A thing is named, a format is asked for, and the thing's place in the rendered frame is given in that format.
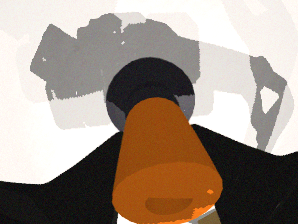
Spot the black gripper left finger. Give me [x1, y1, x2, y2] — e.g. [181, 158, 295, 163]
[0, 131, 124, 224]

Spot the orange knob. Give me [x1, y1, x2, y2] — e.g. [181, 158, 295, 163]
[112, 97, 223, 224]

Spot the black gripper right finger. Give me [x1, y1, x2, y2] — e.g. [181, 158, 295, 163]
[190, 123, 298, 224]

